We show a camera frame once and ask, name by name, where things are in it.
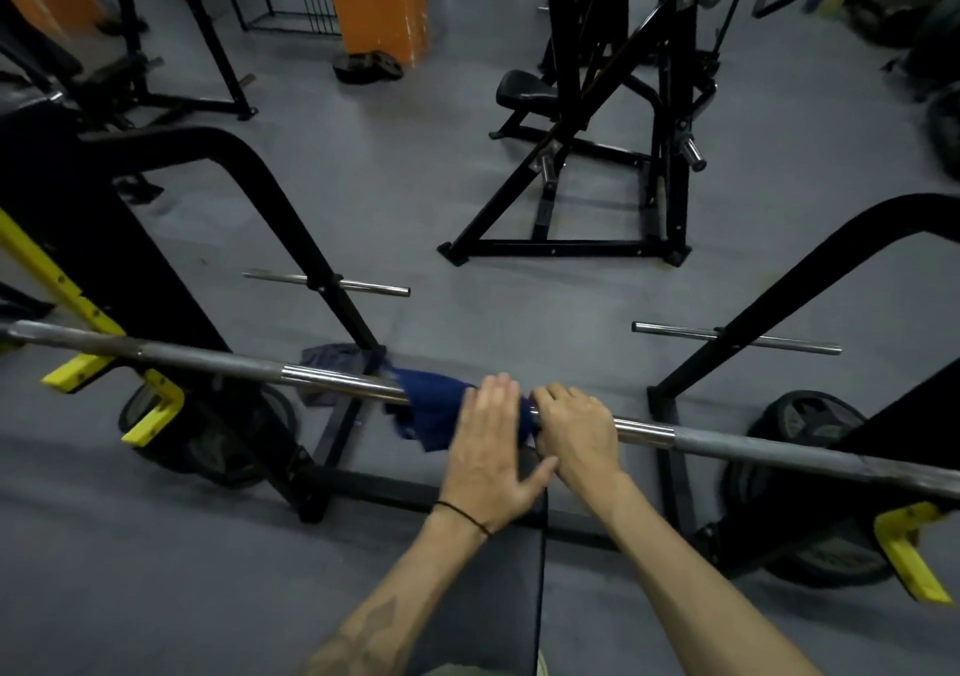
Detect black weight plate white lettering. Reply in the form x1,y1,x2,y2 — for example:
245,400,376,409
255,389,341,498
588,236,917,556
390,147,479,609
118,382,271,491

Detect person's left forearm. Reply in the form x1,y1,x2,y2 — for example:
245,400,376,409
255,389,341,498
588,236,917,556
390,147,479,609
296,506,493,676

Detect black squat rack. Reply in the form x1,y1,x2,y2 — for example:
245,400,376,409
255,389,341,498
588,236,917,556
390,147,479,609
149,0,260,122

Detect blue cleaning cloth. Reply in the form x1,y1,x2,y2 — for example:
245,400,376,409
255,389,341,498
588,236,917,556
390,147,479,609
383,366,538,456

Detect black padded bench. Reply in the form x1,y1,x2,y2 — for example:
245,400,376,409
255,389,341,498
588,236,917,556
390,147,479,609
408,450,550,676

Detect black and red lever machine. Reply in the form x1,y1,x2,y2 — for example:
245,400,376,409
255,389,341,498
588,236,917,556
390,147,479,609
437,0,751,268

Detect yellow bar hook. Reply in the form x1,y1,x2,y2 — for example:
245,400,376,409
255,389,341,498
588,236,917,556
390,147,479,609
0,208,187,450
873,501,955,608

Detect person's right forearm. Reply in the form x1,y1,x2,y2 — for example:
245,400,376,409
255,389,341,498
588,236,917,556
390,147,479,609
592,472,826,676

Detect black elliptical trainer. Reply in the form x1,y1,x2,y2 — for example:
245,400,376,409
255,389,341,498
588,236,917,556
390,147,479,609
884,0,960,99

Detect wide orange pillar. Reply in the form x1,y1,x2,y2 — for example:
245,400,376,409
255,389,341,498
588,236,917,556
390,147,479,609
322,0,431,67

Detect large black weight plate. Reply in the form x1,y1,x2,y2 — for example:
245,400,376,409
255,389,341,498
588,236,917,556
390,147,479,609
719,390,898,591

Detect black grip-hole weight plate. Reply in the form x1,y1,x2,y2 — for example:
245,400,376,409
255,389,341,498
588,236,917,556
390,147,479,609
258,386,301,459

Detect black hair tie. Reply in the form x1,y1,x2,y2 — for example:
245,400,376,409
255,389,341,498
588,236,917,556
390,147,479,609
433,500,494,538

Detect black bench press rack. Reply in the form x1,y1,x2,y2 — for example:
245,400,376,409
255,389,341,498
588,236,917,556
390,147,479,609
0,105,960,579

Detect black incline bench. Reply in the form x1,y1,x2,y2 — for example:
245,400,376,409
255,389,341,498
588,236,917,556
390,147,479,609
0,0,166,204

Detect steel barbell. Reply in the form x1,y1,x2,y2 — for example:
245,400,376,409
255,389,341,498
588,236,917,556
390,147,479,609
0,320,960,503

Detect person's right hand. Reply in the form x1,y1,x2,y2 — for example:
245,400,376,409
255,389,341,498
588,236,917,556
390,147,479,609
530,384,631,501

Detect grey cloth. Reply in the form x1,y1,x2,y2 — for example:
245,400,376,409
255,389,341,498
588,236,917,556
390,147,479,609
296,343,369,408

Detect person's left hand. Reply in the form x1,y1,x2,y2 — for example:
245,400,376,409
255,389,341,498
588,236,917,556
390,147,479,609
437,373,560,537

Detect black rack base frame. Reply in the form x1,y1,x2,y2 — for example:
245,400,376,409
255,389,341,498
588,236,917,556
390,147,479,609
0,281,58,322

